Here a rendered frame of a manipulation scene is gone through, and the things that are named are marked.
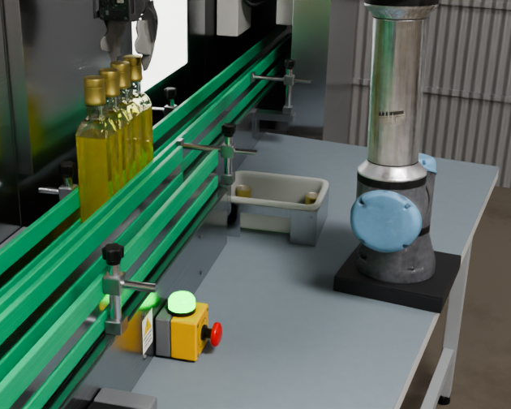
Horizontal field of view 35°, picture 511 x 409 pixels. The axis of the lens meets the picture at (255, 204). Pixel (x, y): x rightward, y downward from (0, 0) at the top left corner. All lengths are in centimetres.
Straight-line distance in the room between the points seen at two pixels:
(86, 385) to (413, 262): 70
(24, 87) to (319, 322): 65
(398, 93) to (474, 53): 295
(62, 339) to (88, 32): 77
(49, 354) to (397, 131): 65
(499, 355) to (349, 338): 153
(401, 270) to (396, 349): 19
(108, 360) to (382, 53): 62
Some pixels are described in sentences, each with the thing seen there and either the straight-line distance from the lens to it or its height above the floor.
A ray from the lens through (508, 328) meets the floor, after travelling 307.
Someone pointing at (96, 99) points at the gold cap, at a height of 113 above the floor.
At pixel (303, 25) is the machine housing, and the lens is 243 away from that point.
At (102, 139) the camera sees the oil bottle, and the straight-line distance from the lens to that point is 137.
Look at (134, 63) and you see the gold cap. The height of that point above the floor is 115.
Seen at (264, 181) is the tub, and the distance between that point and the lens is 187.
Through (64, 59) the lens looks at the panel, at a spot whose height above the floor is 115.
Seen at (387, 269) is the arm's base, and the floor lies 81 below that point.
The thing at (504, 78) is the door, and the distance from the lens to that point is 427.
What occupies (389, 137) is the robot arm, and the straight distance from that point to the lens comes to 133.
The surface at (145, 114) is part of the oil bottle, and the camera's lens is 154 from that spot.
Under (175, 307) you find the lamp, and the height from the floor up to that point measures 84.
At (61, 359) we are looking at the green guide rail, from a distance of 106.
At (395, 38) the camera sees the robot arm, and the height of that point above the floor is 125.
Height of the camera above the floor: 148
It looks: 22 degrees down
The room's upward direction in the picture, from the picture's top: 2 degrees clockwise
